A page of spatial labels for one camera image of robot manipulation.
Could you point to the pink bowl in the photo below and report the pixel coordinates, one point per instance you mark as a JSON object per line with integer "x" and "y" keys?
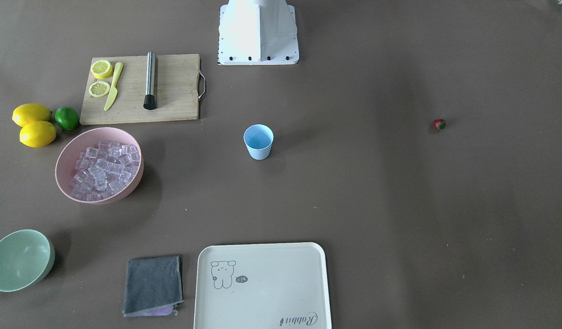
{"x": 65, "y": 165}

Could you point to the green lime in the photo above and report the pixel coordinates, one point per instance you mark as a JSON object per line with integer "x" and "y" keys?
{"x": 67, "y": 118}

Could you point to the lemon half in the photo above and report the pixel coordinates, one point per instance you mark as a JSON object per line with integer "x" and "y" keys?
{"x": 101, "y": 69}
{"x": 99, "y": 89}

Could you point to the whole yellow lemon upper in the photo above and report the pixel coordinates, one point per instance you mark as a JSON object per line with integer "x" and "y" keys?
{"x": 30, "y": 112}

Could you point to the wooden cutting board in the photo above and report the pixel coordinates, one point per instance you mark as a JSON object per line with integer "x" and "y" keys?
{"x": 177, "y": 92}

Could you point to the grey folded cloth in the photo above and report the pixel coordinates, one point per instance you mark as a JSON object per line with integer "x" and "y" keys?
{"x": 153, "y": 286}

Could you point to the light blue cup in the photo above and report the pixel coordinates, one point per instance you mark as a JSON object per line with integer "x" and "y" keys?
{"x": 258, "y": 140}

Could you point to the cream rabbit tray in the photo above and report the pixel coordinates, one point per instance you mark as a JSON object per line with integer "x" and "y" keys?
{"x": 262, "y": 286}

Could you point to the red strawberry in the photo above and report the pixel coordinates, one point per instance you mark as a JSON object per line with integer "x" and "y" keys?
{"x": 439, "y": 124}

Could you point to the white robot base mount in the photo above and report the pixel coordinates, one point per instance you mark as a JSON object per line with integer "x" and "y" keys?
{"x": 257, "y": 32}

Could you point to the whole yellow lemon lower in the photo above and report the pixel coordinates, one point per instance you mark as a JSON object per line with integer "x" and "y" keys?
{"x": 37, "y": 134}

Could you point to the lemon half lower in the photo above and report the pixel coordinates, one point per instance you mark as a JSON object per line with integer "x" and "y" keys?
{"x": 99, "y": 89}

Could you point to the whole yellow lemon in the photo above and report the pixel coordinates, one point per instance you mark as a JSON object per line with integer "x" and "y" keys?
{"x": 30, "y": 112}
{"x": 37, "y": 134}

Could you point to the lemon half upper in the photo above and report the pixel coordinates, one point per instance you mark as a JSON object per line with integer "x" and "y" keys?
{"x": 101, "y": 69}

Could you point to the green bowl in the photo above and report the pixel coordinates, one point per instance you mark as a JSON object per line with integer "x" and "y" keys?
{"x": 26, "y": 257}

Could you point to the pile of ice cubes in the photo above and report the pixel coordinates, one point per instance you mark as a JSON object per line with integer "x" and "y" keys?
{"x": 103, "y": 171}

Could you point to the yellow plastic knife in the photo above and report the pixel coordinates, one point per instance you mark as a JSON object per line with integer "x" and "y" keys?
{"x": 113, "y": 91}

